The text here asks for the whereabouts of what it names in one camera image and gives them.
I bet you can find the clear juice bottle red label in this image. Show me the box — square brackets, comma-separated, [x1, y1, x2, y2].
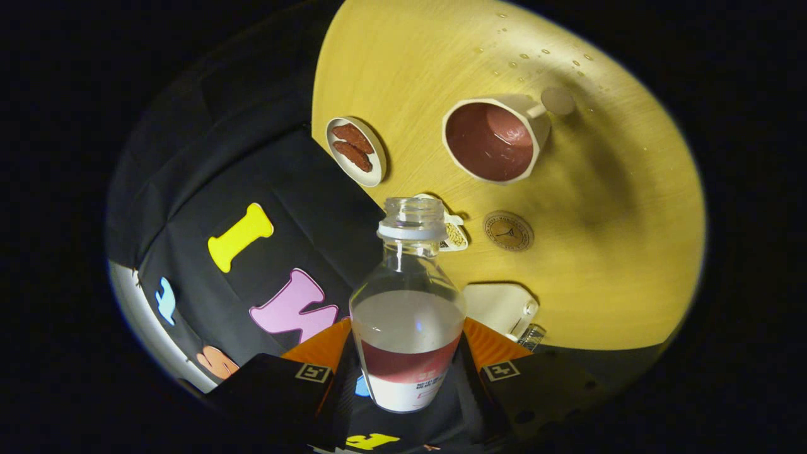
[349, 197, 467, 414]

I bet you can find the black backdrop cloth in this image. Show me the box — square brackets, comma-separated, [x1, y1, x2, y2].
[106, 0, 669, 454]

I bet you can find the white toaster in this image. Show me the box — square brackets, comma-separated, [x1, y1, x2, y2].
[462, 282, 540, 341]

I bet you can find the wooden table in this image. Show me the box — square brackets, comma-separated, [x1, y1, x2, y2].
[311, 0, 707, 351]

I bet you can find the metal mesh pen holder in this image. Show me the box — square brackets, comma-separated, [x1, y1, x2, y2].
[518, 323, 547, 352]

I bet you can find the beige cup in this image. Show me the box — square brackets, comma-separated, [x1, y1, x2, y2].
[441, 86, 576, 185]

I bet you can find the round brown coaster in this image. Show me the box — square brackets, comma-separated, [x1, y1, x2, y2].
[483, 210, 535, 253]

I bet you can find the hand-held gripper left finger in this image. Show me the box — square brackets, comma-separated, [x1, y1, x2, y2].
[208, 317, 361, 451]

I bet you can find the red sausage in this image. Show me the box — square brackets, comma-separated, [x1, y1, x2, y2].
[332, 123, 375, 155]
[332, 141, 373, 173]

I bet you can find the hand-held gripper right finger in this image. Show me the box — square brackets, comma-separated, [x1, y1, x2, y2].
[453, 317, 615, 445]

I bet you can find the white round plate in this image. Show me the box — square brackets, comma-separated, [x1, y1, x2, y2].
[325, 116, 387, 188]

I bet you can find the white divided grain dish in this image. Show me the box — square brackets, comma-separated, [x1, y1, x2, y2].
[413, 193, 470, 252]

